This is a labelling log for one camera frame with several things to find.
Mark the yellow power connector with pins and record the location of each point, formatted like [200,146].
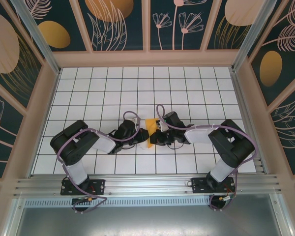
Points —
[222,197]
[89,199]

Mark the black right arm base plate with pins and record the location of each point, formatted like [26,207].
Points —
[197,185]

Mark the grey metal sheet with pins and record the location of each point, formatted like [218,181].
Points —
[147,221]

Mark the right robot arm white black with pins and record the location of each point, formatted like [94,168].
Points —
[196,135]

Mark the aluminium mounting rail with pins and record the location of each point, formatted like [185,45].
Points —
[147,184]

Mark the aluminium frame post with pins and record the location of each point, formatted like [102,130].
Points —
[251,34]
[40,37]

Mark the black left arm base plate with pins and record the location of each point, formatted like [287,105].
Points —
[99,184]

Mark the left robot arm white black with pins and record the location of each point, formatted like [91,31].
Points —
[103,143]

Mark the aluminium side rail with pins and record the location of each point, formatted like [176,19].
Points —
[239,93]

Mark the orange cloth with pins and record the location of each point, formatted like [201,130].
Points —
[151,125]

